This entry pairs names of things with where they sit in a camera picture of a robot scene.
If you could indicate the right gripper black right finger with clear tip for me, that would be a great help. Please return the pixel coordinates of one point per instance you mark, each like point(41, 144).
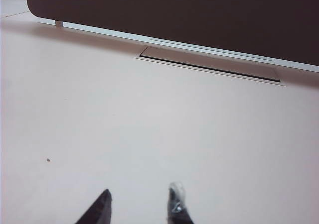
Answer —
point(177, 209)

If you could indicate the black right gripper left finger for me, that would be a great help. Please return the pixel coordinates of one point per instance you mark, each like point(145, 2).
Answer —
point(101, 209)

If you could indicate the grey desk divider panel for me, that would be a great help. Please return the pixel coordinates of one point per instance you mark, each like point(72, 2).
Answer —
point(174, 10)

